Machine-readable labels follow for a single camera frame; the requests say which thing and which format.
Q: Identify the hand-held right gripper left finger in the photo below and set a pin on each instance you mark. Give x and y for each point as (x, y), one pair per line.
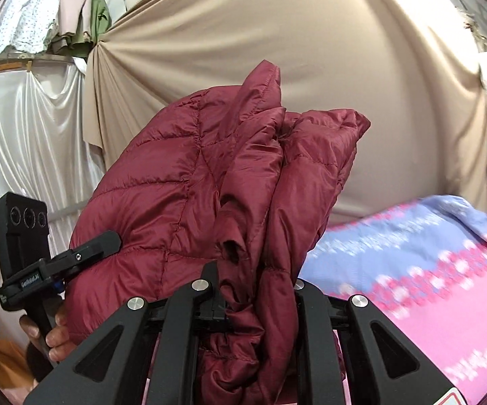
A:
(214, 303)

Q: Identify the maroon quilted jacket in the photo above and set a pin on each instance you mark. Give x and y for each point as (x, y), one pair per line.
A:
(209, 185)

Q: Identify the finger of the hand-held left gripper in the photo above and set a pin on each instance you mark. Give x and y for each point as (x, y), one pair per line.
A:
(95, 247)

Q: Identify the orange cloth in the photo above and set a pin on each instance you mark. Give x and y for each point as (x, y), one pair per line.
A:
(3, 363)

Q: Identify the white dotted hanging shirt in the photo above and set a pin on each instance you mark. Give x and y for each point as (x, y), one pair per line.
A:
(24, 17)

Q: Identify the person's left hand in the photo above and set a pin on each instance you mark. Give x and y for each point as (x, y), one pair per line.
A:
(60, 337)

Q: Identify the pale pink hanging garment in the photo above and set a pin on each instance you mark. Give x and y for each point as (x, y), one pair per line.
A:
(74, 12)

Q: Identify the green hanging garment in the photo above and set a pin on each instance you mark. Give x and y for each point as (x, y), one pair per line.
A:
(98, 25)

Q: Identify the white satin curtain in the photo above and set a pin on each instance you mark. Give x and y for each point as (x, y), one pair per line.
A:
(28, 135)

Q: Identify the metal clothes rail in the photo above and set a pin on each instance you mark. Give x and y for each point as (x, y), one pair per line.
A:
(24, 58)

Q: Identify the pink and blue printed blanket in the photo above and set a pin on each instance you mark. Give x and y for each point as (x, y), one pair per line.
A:
(416, 270)

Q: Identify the beige draped curtain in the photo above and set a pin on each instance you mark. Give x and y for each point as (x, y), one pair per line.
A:
(353, 59)

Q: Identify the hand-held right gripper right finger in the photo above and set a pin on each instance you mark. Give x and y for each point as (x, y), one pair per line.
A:
(311, 306)

